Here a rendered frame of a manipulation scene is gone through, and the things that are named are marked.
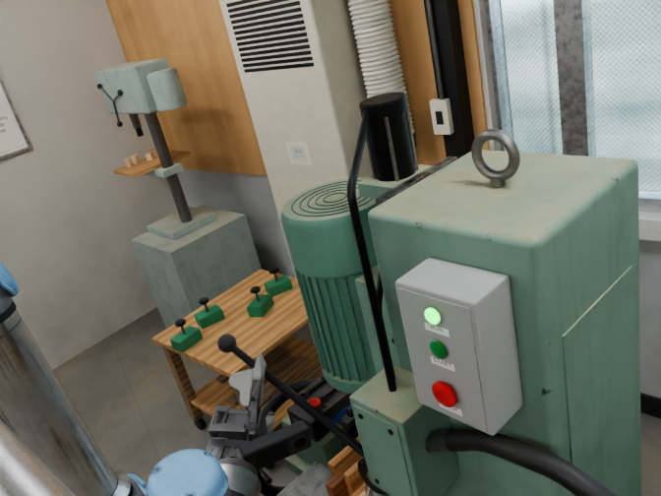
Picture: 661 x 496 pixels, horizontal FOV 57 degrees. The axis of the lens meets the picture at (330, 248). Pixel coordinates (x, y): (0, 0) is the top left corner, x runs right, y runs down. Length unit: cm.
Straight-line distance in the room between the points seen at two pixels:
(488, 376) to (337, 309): 35
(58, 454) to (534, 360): 91
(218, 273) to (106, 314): 108
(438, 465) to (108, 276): 343
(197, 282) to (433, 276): 265
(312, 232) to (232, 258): 247
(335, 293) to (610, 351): 37
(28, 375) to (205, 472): 49
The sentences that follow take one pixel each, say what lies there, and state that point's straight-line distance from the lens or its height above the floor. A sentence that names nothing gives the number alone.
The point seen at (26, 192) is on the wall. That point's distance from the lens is 382.
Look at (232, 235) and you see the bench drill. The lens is 328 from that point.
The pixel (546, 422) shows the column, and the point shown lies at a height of 131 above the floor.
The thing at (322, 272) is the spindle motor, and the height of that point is 139.
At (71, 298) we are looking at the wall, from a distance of 400.
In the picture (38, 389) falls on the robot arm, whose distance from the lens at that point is 122.
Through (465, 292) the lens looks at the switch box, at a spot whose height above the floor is 148.
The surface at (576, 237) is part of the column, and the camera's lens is 64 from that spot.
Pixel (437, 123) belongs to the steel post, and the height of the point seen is 118.
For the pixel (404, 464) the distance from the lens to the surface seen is 77.
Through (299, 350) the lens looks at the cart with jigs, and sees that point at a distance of 296.
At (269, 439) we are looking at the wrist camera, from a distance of 101.
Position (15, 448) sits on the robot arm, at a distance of 91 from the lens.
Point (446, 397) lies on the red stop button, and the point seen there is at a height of 136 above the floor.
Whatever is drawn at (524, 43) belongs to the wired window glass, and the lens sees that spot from 229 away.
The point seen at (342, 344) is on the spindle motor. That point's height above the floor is 126.
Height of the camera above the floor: 178
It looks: 24 degrees down
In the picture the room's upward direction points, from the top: 14 degrees counter-clockwise
